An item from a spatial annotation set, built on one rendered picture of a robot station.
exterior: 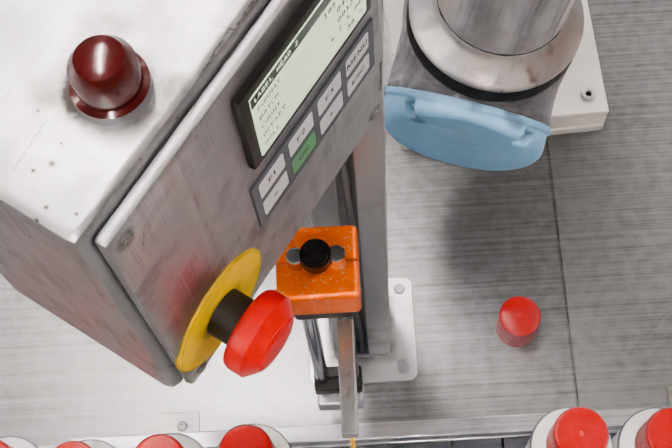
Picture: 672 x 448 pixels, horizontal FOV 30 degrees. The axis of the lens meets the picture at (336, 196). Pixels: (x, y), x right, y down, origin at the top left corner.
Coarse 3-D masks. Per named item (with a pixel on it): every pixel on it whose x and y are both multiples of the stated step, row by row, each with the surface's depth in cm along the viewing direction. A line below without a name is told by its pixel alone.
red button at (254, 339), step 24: (216, 312) 52; (240, 312) 51; (264, 312) 51; (288, 312) 52; (216, 336) 52; (240, 336) 50; (264, 336) 51; (288, 336) 53; (240, 360) 51; (264, 360) 51
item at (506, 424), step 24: (192, 432) 87; (216, 432) 87; (288, 432) 87; (312, 432) 87; (336, 432) 87; (360, 432) 87; (384, 432) 87; (408, 432) 87; (432, 432) 87; (456, 432) 87; (480, 432) 87; (504, 432) 87; (528, 432) 87
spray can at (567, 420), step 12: (564, 408) 79; (576, 408) 75; (588, 408) 75; (540, 420) 79; (552, 420) 78; (564, 420) 74; (576, 420) 74; (588, 420) 74; (600, 420) 74; (540, 432) 78; (552, 432) 74; (564, 432) 74; (576, 432) 74; (588, 432) 74; (600, 432) 74; (528, 444) 80; (540, 444) 78; (552, 444) 75; (564, 444) 74; (576, 444) 74; (588, 444) 74; (600, 444) 74; (612, 444) 78
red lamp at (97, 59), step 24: (96, 48) 38; (120, 48) 38; (72, 72) 38; (96, 72) 38; (120, 72) 38; (144, 72) 39; (72, 96) 39; (96, 96) 38; (120, 96) 38; (144, 96) 39; (96, 120) 39; (120, 120) 39
